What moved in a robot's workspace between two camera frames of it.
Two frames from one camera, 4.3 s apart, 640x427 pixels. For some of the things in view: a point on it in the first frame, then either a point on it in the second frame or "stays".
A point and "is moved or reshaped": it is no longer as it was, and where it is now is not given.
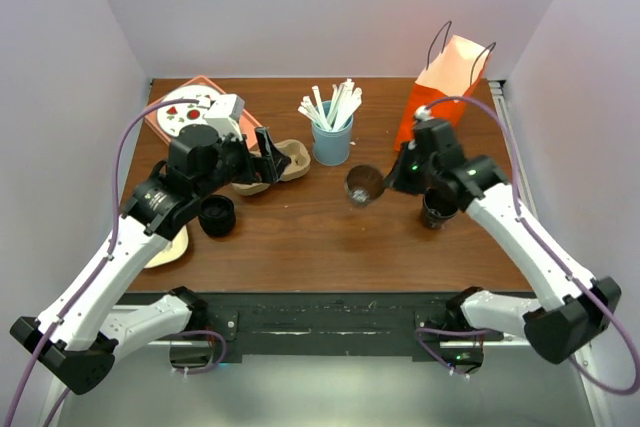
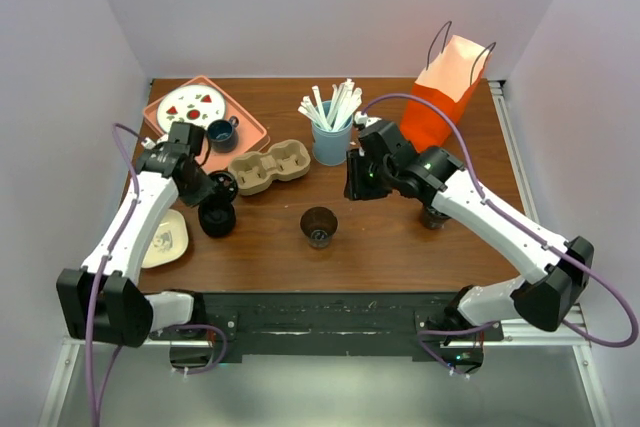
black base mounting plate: [320, 323] stays
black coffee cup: [363, 184] is moved or reshaped
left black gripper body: [231, 160] -> [195, 193]
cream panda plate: [173, 250] stays
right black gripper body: [418, 172] -> [367, 180]
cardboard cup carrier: [298, 165] stays
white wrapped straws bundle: [344, 100] stays
